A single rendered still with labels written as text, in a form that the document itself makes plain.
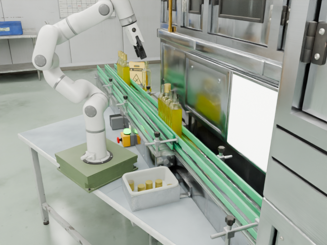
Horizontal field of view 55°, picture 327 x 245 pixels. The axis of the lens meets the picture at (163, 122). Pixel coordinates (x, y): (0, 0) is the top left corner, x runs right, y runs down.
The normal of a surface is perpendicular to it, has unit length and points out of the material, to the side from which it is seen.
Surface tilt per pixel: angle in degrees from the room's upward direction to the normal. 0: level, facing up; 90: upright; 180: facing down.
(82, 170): 2
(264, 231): 90
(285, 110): 90
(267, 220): 90
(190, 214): 0
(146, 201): 90
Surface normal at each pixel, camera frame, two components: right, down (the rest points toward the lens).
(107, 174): 0.71, 0.27
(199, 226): 0.00, -0.92
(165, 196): 0.35, 0.36
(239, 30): -0.94, 0.14
